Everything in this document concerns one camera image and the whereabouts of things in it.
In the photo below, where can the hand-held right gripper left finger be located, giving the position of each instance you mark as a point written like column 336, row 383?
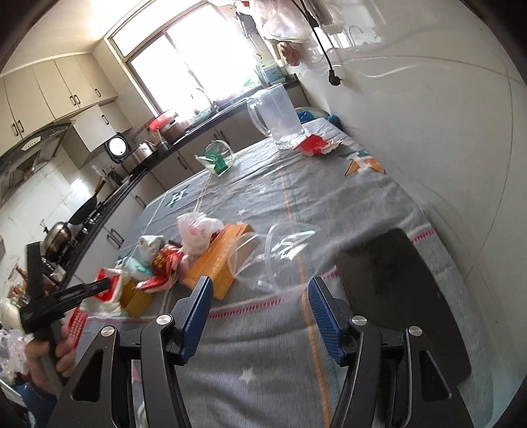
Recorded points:
column 197, row 317

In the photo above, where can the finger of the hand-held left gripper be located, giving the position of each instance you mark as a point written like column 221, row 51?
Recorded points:
column 88, row 288

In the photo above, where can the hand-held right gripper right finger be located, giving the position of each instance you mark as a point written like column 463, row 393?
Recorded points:
column 325, row 325

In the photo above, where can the red white wrapper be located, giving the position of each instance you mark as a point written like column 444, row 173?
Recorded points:
column 105, row 292

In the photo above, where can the dark red snack packet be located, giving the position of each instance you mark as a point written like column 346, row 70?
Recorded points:
column 162, row 263

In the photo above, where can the person's left hand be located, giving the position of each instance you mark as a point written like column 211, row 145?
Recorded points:
column 66, row 362

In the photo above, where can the red plastic basket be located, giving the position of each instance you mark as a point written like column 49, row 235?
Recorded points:
column 78, row 325

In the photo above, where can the pink white plastic bag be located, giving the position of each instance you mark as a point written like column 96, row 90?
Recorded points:
column 14, row 350

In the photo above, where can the orange cardboard box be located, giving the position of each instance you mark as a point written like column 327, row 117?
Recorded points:
column 136, row 299
column 214, row 263

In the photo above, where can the teal white packet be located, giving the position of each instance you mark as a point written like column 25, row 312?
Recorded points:
column 138, row 269

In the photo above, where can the steel lidded pot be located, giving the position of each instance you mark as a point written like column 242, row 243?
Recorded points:
column 57, row 238

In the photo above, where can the black gas stove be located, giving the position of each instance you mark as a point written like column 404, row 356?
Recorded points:
column 88, row 228

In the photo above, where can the white plastic bottle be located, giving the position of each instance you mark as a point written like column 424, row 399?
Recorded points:
column 150, row 245

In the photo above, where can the black chair back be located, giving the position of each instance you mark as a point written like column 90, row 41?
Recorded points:
column 391, row 288

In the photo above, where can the black wok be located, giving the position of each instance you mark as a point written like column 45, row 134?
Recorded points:
column 82, row 210

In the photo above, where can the clear plastic wrap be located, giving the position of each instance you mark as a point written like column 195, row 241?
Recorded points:
column 284, row 247

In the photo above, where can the blue denim clothing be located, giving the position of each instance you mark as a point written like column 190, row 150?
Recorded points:
column 37, row 401

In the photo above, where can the grey printed tablecloth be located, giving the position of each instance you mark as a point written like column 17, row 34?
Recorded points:
column 329, row 197

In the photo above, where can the steel rice cooker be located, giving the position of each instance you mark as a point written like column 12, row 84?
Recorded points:
column 138, row 154

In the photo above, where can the black kitchen countertop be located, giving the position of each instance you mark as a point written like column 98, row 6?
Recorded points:
column 158, row 154

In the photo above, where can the range hood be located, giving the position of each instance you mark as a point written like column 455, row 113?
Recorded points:
column 29, row 148

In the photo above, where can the cream base cabinets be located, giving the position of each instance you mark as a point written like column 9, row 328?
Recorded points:
column 181, row 162

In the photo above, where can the green white milk bag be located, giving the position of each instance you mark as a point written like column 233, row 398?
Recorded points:
column 218, row 162

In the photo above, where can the chopstick holder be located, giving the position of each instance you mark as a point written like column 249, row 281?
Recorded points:
column 155, row 140

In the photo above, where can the brown pot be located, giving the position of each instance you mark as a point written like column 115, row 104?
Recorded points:
column 173, row 131

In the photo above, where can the red bowl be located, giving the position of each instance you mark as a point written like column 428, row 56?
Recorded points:
column 158, row 123

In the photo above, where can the crumpled red wrapper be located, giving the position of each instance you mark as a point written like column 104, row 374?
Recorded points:
column 313, row 145

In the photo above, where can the blue plastic bag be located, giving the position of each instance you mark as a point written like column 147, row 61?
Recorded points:
column 306, row 115

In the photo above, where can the clear glass pitcher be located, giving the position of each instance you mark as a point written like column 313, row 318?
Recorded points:
column 280, row 115

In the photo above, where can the sink faucet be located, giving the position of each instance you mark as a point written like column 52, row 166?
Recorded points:
column 201, row 96

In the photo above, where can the kitchen window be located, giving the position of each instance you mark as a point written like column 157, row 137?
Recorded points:
column 185, row 53

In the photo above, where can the blue white carton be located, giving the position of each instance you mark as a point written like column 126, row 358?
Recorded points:
column 274, row 73

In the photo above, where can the hanging brown food bag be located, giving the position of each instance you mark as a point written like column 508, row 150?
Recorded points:
column 292, row 53

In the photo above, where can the hanging plastic bags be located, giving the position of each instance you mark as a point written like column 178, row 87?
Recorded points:
column 284, row 20

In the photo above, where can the cream wall cabinets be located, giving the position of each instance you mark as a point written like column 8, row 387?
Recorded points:
column 53, row 86

